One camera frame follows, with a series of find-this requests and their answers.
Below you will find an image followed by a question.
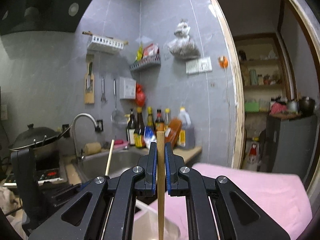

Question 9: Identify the wooden chopstick in holder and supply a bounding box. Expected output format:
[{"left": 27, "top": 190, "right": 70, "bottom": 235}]
[{"left": 105, "top": 139, "right": 115, "bottom": 176}]

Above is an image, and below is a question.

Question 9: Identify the red plastic bag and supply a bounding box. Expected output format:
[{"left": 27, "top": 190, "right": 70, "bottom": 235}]
[{"left": 135, "top": 83, "right": 146, "bottom": 107}]

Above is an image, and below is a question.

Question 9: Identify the grey wall shelf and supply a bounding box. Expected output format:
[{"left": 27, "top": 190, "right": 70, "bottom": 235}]
[{"left": 129, "top": 54, "right": 161, "bottom": 72}]

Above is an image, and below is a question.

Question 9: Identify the dark grey cabinet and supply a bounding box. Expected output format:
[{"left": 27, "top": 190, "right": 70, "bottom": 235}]
[{"left": 265, "top": 115, "right": 317, "bottom": 180}]

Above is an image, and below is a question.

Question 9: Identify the white salt packet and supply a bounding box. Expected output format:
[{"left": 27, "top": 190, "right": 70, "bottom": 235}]
[{"left": 144, "top": 126, "right": 157, "bottom": 150}]

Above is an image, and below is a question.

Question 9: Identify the white plastic utensil holder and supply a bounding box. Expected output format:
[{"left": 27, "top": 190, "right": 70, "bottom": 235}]
[{"left": 132, "top": 200, "right": 181, "bottom": 239}]

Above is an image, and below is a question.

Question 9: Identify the black pot on cabinet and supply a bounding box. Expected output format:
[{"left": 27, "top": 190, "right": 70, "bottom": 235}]
[{"left": 298, "top": 96, "right": 316, "bottom": 116}]

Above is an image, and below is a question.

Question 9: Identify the orange wall hook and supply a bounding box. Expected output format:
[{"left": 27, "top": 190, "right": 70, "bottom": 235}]
[{"left": 218, "top": 56, "right": 228, "bottom": 68}]

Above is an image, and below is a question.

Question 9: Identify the wooden knife holder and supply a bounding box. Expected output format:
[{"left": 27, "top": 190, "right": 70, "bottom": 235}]
[{"left": 84, "top": 54, "right": 95, "bottom": 105}]

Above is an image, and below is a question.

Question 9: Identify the stainless steel sink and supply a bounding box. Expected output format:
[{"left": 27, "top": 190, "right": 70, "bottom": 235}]
[{"left": 71, "top": 147, "right": 151, "bottom": 181}]

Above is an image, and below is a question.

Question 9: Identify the dark wine bottle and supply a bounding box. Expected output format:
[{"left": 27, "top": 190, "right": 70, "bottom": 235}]
[{"left": 126, "top": 109, "right": 137, "bottom": 146}]

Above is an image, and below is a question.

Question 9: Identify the black wok with lid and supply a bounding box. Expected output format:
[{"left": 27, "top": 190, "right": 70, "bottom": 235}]
[{"left": 9, "top": 124, "right": 71, "bottom": 159}]

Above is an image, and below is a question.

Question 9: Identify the loofah sponge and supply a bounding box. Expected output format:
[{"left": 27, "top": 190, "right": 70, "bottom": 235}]
[{"left": 84, "top": 142, "right": 102, "bottom": 155}]

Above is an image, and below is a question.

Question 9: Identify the white wall switch socket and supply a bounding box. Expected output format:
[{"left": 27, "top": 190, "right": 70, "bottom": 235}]
[{"left": 185, "top": 57, "right": 212, "bottom": 75}]

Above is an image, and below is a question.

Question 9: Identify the wooden chopstick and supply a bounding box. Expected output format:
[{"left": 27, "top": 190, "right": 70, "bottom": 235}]
[
  {"left": 157, "top": 131, "right": 165, "bottom": 240},
  {"left": 105, "top": 139, "right": 115, "bottom": 176}
]

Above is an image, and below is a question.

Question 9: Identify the hanging mesh strainer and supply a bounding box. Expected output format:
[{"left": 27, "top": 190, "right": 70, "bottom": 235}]
[{"left": 111, "top": 79, "right": 127, "bottom": 127}]

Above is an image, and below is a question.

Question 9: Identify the dark soy sauce bottle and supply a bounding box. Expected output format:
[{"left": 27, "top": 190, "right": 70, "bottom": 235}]
[{"left": 134, "top": 107, "right": 145, "bottom": 148}]

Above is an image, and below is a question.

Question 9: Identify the pink table cloth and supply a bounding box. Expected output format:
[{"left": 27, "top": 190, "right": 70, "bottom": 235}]
[{"left": 147, "top": 162, "right": 313, "bottom": 240}]

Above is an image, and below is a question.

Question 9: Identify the white box on wall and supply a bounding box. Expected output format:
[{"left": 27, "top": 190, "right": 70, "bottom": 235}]
[{"left": 119, "top": 77, "right": 137, "bottom": 100}]

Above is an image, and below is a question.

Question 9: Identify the plastic bag of dried goods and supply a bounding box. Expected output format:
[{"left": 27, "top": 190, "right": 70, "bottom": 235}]
[{"left": 167, "top": 19, "right": 200, "bottom": 60}]

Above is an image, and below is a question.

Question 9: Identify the curved chrome faucet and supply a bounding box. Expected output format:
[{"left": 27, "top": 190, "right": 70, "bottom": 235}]
[{"left": 71, "top": 113, "right": 100, "bottom": 163}]

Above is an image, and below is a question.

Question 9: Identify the black induction cooker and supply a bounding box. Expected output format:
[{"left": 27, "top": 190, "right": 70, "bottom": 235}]
[{"left": 3, "top": 152, "right": 68, "bottom": 186}]

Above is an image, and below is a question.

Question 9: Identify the large oil jug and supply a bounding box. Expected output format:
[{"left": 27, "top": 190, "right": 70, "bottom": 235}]
[{"left": 177, "top": 107, "right": 195, "bottom": 150}]

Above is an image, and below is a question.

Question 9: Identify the red cap sauce bottle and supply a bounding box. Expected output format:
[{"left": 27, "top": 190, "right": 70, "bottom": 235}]
[{"left": 155, "top": 109, "right": 164, "bottom": 132}]

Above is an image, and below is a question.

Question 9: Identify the hanging metal peeler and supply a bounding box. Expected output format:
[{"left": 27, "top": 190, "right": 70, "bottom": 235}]
[{"left": 100, "top": 78, "right": 107, "bottom": 103}]

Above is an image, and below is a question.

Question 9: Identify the black range hood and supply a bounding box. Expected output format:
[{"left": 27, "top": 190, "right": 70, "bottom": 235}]
[{"left": 1, "top": 0, "right": 92, "bottom": 36}]

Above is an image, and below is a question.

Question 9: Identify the white wall basket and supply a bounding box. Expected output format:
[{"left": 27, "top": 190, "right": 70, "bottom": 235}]
[{"left": 82, "top": 31, "right": 129, "bottom": 55}]

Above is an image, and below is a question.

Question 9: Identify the yellow cap bottle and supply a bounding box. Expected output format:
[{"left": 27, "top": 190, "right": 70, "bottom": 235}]
[{"left": 164, "top": 108, "right": 171, "bottom": 131}]

